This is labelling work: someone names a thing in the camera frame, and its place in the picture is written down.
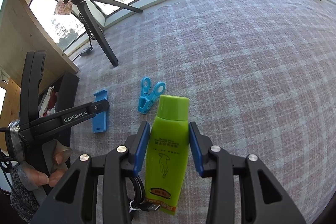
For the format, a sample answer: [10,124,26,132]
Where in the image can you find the black tripod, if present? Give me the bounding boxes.
[49,0,143,67]

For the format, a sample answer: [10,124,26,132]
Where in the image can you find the light wooden board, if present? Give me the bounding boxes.
[0,0,79,88]

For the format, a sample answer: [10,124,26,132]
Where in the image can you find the blue phone stand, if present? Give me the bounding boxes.
[92,89,109,133]

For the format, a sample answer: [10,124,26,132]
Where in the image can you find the wooden plank panel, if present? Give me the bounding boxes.
[0,67,21,135]

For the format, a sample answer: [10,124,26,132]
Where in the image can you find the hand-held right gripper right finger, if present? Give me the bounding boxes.
[188,121,307,224]

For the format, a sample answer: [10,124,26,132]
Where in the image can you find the person's left hand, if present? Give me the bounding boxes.
[18,145,73,189]

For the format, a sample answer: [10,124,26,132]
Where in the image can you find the blue round-handled clothespin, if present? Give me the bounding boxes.
[137,76,167,115]

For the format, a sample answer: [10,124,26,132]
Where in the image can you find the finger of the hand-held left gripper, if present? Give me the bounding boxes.
[25,101,110,138]

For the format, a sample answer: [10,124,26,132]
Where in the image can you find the pink paper tag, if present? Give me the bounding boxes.
[54,0,74,16]

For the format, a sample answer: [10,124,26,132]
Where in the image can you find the plaid tablecloth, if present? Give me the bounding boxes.
[63,0,336,224]

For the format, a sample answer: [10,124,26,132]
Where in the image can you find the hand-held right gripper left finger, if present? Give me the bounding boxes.
[30,120,151,224]

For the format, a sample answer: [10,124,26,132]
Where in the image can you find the black cardboard box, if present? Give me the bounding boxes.
[38,71,80,195]

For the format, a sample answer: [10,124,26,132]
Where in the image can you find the person's left forearm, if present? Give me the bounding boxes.
[9,164,40,223]

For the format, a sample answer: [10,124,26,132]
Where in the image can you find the green squeeze tube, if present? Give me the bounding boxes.
[144,94,190,216]

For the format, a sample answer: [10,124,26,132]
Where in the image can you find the black USB cable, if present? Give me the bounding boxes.
[127,175,160,214]

